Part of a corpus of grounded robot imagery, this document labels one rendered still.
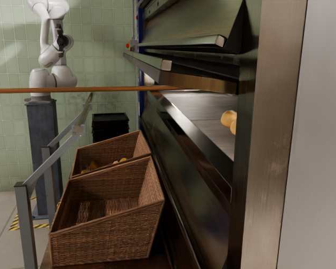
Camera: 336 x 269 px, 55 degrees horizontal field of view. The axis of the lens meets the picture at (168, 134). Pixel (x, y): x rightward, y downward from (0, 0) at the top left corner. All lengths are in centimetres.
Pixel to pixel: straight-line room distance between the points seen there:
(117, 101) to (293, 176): 280
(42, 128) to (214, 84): 233
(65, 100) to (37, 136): 63
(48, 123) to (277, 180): 237
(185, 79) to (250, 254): 35
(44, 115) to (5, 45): 89
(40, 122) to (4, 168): 97
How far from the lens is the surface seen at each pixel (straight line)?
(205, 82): 59
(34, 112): 281
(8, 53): 340
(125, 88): 205
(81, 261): 147
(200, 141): 96
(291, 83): 57
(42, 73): 280
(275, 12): 56
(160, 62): 58
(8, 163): 362
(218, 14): 72
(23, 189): 131
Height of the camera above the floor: 145
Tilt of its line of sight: 15 degrees down
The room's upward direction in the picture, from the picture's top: 1 degrees clockwise
